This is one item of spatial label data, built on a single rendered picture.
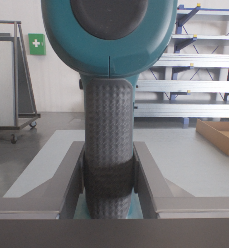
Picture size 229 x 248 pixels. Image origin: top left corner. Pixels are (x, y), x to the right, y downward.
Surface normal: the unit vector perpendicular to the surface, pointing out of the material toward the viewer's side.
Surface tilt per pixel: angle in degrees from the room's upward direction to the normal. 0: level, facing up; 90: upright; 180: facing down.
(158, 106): 90
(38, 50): 90
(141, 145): 0
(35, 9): 90
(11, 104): 78
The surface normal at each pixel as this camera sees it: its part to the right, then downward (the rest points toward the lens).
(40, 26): 0.02, 0.25
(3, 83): 0.08, 0.04
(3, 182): 0.01, -0.97
